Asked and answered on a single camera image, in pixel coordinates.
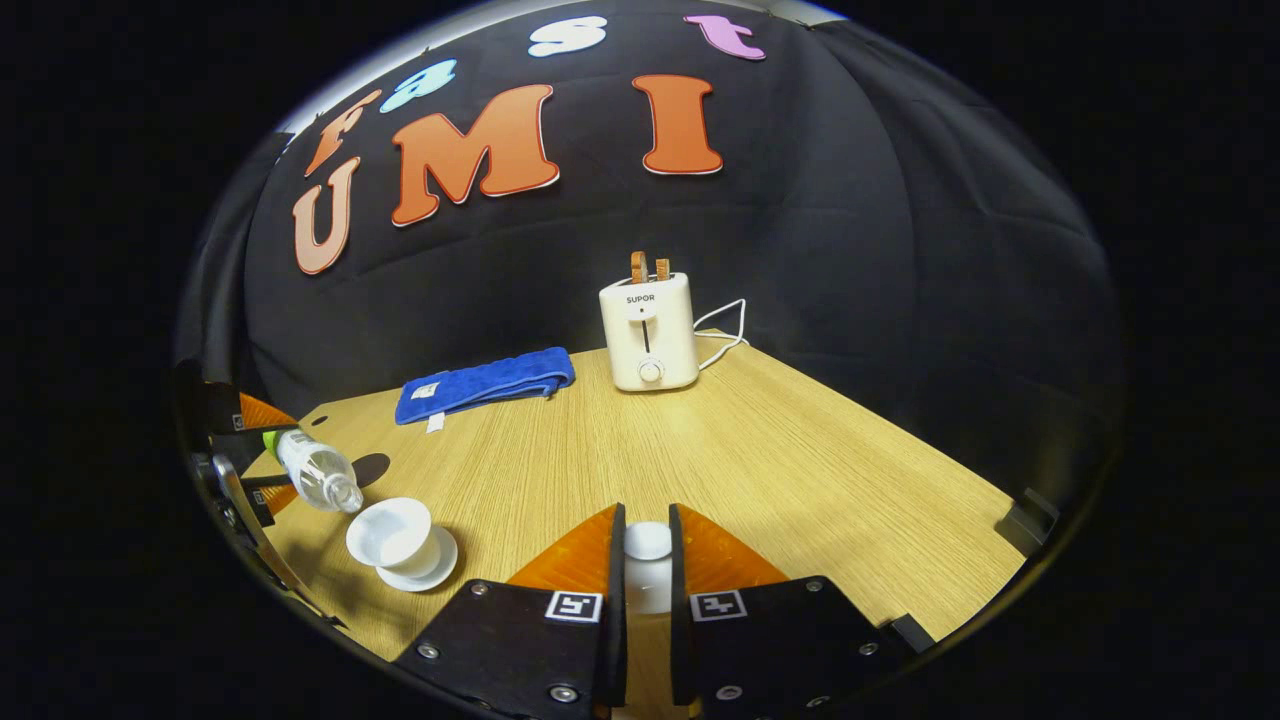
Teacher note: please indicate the cream toaster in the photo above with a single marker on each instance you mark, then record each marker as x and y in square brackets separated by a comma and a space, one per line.
[648, 335]

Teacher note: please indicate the white saucer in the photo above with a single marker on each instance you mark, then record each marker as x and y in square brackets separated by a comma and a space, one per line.
[440, 565]

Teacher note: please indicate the white teacup lid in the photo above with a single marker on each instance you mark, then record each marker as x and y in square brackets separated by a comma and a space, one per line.
[648, 542]

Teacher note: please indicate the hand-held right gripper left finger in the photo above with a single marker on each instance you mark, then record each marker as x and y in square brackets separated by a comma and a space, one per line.
[615, 620]

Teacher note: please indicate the black table edge clamp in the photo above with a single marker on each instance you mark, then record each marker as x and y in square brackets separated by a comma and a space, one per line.
[910, 633]
[1027, 520]

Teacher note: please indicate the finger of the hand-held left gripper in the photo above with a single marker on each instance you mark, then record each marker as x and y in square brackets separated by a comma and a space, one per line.
[278, 500]
[265, 412]

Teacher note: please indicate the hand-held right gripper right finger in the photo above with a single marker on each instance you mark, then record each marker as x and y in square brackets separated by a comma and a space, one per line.
[680, 630]

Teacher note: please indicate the folded blue towel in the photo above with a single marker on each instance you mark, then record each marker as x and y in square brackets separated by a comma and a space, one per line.
[485, 382]

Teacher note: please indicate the clear water bottle green label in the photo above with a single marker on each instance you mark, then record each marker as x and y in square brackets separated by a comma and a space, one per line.
[315, 470]

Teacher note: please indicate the white teacup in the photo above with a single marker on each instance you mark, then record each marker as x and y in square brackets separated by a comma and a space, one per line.
[390, 535]

